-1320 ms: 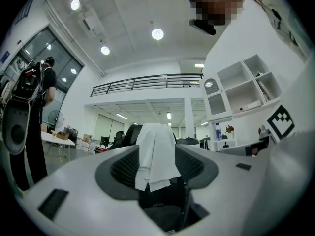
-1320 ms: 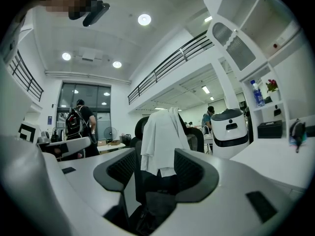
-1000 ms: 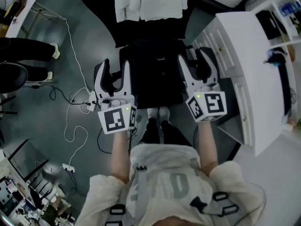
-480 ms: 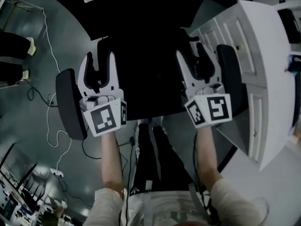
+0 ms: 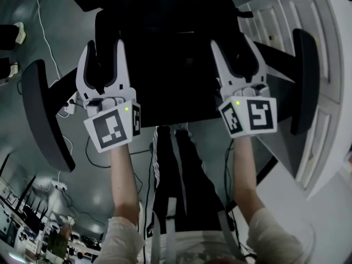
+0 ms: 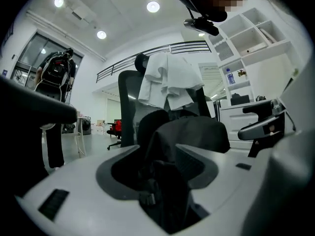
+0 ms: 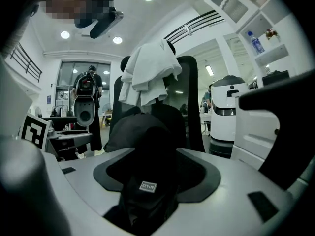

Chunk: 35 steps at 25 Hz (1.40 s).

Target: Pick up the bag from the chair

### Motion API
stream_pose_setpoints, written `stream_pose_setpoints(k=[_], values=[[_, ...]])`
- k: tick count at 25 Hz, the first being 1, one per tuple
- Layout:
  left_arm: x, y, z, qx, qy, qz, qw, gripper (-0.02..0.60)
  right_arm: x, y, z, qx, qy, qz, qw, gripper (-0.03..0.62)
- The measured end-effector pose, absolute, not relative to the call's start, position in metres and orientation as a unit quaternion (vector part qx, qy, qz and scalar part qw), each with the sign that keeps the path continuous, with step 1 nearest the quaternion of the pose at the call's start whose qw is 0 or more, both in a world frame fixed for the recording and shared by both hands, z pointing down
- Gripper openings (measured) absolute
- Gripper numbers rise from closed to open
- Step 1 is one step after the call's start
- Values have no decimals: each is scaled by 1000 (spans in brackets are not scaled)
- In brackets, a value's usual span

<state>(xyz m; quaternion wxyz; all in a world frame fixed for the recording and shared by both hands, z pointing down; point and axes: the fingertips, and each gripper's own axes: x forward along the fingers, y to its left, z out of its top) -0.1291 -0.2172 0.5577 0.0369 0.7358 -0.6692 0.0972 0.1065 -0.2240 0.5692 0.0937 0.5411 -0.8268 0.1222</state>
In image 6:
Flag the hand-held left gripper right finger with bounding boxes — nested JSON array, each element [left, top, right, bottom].
[[176, 144, 270, 236]]

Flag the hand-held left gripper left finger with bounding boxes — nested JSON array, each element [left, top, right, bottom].
[[16, 145, 170, 236]]

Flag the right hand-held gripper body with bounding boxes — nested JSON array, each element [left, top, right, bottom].
[[248, 55, 315, 158]]

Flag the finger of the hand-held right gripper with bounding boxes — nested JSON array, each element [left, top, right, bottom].
[[237, 120, 273, 141]]

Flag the black backpack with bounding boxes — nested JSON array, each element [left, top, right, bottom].
[[136, 109, 231, 207]]

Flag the black office chair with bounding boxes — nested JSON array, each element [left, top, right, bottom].
[[0, 52, 273, 196]]

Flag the red and black chair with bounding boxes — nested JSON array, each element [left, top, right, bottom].
[[106, 119, 123, 140]]

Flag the white desk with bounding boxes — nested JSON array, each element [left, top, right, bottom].
[[220, 104, 286, 148]]

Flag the black box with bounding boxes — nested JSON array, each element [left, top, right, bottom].
[[230, 93, 251, 106]]

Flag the clear water bottle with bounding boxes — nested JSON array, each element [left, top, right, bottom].
[[225, 67, 237, 86]]

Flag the white table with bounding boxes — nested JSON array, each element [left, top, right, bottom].
[[61, 116, 87, 158]]

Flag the grey front-loading machine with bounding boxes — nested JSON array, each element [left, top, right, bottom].
[[81, 116, 92, 136]]

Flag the leaning books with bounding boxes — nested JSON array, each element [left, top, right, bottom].
[[257, 28, 274, 45]]

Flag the white shelf unit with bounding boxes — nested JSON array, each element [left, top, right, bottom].
[[203, 7, 305, 108]]

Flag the white cloth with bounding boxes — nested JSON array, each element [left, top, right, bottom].
[[137, 52, 205, 112]]

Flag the black mezzanine railing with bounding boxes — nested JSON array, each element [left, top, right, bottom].
[[96, 40, 212, 84]]

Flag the black framed glass door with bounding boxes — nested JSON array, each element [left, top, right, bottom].
[[11, 32, 84, 89]]

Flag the white ceiling air conditioner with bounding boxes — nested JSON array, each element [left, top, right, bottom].
[[66, 0, 96, 22]]

